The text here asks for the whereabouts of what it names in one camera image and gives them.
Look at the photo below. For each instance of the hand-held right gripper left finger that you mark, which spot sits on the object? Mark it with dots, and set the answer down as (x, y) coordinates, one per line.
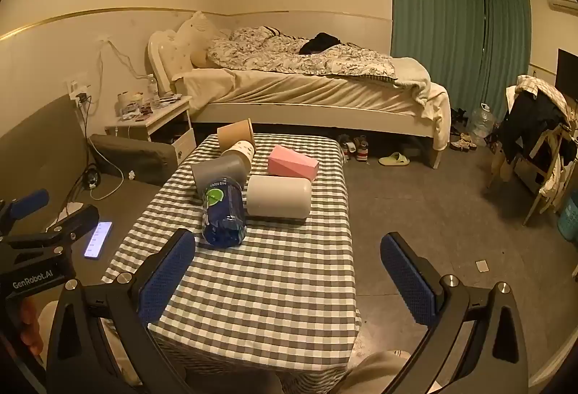
(168, 275)

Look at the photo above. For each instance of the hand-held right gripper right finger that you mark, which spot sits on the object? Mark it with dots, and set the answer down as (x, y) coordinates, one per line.
(408, 281)

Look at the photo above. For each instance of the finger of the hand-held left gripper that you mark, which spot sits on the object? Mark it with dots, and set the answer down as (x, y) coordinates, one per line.
(29, 200)
(79, 220)

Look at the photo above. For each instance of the grey plastic cup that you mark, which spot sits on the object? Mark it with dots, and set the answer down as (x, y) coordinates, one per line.
(216, 172)

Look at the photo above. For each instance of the large white cup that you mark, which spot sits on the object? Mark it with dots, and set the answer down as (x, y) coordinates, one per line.
(280, 197)

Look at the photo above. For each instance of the white patterned paper cup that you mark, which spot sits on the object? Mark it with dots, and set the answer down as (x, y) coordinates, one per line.
(241, 152)

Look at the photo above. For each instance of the brown paper cup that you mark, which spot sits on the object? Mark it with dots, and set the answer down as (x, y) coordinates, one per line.
(235, 133)

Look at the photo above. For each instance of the person's left hand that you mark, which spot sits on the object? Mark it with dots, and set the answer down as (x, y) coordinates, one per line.
(26, 326)

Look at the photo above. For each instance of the smartphone with lit screen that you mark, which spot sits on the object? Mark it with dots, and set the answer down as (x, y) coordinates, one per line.
(98, 240)

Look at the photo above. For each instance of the white paper scrap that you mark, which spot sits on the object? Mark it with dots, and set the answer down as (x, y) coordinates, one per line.
(482, 266)

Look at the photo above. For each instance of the blue bottle with green label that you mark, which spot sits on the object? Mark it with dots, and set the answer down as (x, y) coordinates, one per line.
(223, 218)

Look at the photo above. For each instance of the grey cushion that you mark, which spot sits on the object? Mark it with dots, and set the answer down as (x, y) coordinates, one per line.
(131, 154)

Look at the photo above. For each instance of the grey white checked tablecloth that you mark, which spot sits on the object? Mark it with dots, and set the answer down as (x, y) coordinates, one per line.
(280, 276)

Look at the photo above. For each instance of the light green slipper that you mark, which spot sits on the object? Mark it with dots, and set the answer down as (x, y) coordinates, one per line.
(393, 159)

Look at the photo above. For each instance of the white nightstand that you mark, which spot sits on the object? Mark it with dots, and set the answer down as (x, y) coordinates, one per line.
(158, 123)

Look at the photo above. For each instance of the pile of small nightstand items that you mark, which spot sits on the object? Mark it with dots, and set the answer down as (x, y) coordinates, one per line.
(135, 107)

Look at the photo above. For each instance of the sneakers under bed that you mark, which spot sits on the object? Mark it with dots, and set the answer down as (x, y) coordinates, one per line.
(354, 147)

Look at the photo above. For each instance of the beige shoes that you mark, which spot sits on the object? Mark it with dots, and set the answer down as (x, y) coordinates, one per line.
(463, 143)

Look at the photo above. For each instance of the clear plastic bottle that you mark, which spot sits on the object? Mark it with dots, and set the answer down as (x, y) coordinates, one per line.
(152, 89)

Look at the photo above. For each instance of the pink box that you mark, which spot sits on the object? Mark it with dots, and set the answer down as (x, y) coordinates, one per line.
(291, 163)

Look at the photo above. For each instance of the dark shoes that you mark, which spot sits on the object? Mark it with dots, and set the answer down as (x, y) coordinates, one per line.
(459, 117)

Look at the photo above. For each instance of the blue basket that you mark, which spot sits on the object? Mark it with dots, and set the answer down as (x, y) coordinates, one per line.
(569, 220)

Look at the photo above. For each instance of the large clear water jug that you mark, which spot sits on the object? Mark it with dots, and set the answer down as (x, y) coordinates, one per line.
(479, 123)

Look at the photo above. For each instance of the wooden chair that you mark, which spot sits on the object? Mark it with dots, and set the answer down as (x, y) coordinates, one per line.
(548, 177)

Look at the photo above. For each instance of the dark jacket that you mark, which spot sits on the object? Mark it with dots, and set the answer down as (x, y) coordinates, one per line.
(528, 123)

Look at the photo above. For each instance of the cream blanket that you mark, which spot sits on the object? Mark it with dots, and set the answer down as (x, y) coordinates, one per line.
(420, 77)

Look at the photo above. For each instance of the cream bed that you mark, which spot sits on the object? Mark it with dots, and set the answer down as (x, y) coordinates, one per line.
(316, 96)

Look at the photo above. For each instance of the cream pillow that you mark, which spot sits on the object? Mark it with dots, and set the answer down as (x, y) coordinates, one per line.
(196, 37)

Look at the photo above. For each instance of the plaid shirt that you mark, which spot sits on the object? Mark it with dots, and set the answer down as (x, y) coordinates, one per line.
(548, 91)

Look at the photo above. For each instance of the patterned duvet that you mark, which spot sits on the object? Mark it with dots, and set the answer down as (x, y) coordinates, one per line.
(280, 50)

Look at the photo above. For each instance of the black clothing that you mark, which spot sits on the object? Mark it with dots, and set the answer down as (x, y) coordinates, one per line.
(320, 42)

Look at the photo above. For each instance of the narrow green curtain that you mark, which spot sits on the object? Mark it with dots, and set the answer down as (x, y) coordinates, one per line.
(505, 41)

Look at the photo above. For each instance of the black television screen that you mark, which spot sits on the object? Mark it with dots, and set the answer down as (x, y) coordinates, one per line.
(566, 73)

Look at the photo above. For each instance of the wide green curtain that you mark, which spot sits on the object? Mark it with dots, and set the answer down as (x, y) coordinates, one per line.
(433, 5)

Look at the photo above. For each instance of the wall socket with plugs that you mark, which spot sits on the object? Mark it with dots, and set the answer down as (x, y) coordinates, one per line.
(80, 90)

